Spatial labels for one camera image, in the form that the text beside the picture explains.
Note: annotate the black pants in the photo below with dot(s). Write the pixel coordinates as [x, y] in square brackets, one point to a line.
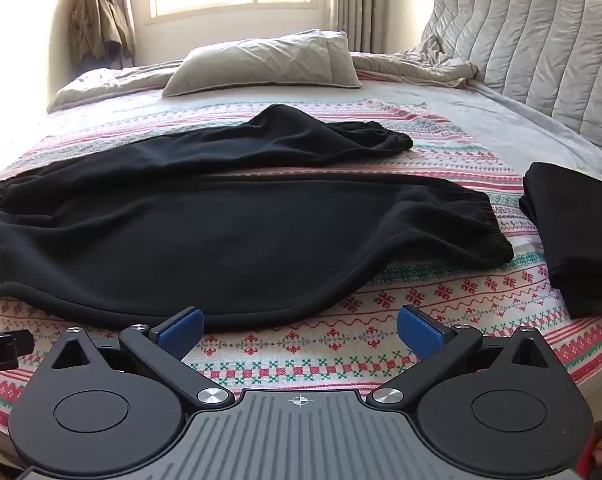
[221, 240]

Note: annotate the grey pillow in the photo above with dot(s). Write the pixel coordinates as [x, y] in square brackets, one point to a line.
[266, 62]

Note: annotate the folded black cloth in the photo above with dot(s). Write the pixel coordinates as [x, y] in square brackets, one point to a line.
[576, 235]

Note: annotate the grey bed sheet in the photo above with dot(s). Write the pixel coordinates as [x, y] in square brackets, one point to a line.
[511, 120]

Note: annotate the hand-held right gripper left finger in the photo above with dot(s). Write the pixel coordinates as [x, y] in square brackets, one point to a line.
[183, 334]

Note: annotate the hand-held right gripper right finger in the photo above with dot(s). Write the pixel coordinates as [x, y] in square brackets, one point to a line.
[421, 331]

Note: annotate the hanging olive jacket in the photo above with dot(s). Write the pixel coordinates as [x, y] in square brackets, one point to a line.
[98, 22]

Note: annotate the patterned striped blanket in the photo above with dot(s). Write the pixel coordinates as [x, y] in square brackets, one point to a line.
[361, 325]

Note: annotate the quilted grey headboard cushion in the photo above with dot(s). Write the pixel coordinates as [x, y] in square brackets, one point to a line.
[541, 45]

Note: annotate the crumpled grey quilt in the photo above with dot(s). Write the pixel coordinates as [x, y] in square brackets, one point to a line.
[131, 77]

